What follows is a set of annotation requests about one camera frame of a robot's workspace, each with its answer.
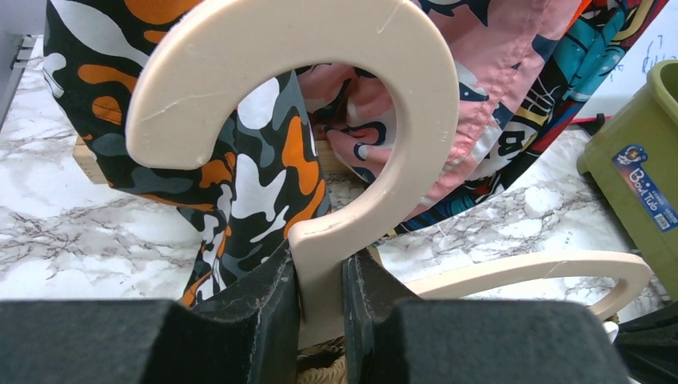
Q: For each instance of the pink framed whiteboard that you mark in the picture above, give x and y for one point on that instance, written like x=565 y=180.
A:
x=613 y=84

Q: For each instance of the olive green plastic basket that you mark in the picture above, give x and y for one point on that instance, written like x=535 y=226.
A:
x=633 y=160

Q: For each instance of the colourful patterned shorts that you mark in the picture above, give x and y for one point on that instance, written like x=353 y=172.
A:
x=600 y=34

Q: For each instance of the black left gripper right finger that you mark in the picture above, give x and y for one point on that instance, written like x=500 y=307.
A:
x=433 y=331

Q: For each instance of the camouflage orange black garment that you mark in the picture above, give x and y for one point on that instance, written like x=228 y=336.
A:
x=262 y=177

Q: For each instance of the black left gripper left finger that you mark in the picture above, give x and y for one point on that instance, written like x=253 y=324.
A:
x=245 y=334

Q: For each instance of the tan khaki shorts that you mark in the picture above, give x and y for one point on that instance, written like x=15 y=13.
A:
x=323 y=363

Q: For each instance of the pink patterned garment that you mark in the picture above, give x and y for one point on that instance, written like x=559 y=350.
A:
x=499 y=48

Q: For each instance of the cream wooden hanger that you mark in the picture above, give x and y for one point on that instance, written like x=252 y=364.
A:
x=419 y=98

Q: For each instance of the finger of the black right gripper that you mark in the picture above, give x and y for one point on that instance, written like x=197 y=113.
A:
x=648 y=346

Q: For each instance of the wooden clothes rack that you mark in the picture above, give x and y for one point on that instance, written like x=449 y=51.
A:
x=85 y=159

